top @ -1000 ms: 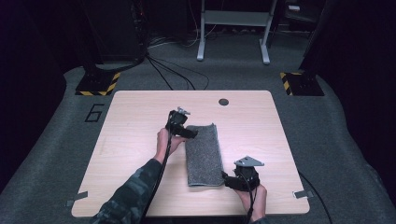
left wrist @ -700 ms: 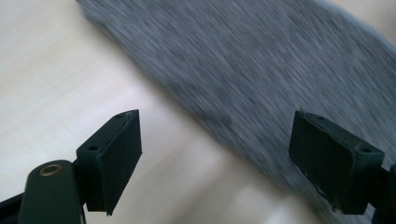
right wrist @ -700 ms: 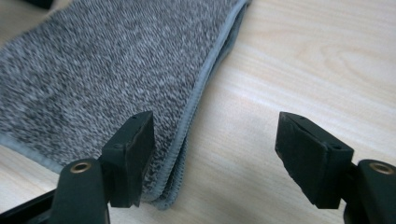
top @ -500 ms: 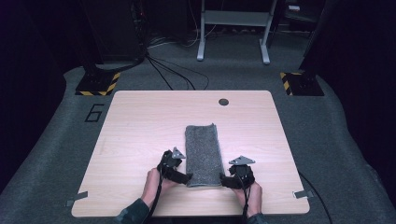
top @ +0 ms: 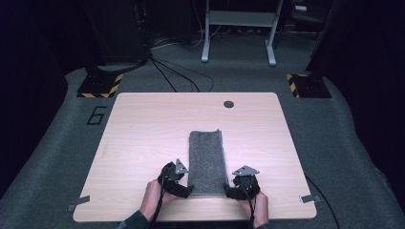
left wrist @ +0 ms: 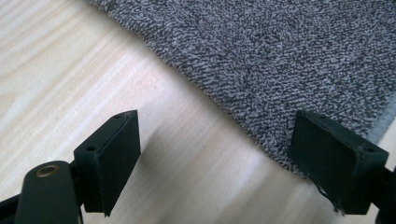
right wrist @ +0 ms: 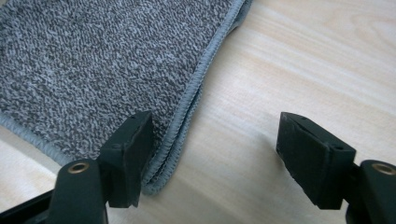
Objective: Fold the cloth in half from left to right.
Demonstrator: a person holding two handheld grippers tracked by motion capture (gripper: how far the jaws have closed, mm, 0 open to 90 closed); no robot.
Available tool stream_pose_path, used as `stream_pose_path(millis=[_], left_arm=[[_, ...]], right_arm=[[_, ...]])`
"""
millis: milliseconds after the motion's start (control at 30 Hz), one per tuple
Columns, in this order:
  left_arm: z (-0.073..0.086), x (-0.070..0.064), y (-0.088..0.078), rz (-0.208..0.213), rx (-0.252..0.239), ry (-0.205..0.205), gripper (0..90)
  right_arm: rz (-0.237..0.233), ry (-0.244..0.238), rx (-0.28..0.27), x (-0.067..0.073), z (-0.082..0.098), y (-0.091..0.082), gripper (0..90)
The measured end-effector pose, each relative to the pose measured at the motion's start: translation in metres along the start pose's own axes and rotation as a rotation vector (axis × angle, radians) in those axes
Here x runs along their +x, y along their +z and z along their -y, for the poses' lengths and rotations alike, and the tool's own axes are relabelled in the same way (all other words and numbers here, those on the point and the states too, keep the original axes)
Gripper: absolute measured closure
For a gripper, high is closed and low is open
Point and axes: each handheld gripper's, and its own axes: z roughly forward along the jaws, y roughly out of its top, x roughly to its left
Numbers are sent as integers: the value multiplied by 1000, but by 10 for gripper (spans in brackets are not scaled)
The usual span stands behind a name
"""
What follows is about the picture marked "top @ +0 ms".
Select person's right hand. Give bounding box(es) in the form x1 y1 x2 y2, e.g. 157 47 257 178
238 190 270 229

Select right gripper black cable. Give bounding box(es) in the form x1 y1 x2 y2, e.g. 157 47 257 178
242 182 341 229

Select grey towel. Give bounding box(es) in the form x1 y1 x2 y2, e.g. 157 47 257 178
186 128 230 197

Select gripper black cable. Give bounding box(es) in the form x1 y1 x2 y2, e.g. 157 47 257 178
242 182 341 229
148 174 180 229

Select striped black stand base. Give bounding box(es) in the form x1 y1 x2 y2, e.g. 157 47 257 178
76 73 124 99
285 73 332 99

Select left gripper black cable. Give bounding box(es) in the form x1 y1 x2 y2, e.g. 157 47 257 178
148 174 180 229

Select person's left hand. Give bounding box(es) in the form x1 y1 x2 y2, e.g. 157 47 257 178
139 178 180 221

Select black equipment cabinet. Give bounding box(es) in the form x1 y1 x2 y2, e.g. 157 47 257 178
83 0 151 66

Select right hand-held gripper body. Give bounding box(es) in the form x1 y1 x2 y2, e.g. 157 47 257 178
229 164 262 201

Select black floor cable bundle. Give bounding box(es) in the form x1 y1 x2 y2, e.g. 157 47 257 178
148 52 215 94

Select black tape floor numeral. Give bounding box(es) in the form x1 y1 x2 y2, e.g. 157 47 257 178
86 106 108 126

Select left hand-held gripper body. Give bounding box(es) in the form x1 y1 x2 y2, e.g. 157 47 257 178
158 157 193 199

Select white floor cables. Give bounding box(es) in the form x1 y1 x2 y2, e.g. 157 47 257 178
151 0 224 51

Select white metal desk frame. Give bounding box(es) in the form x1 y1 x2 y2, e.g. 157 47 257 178
201 0 285 67

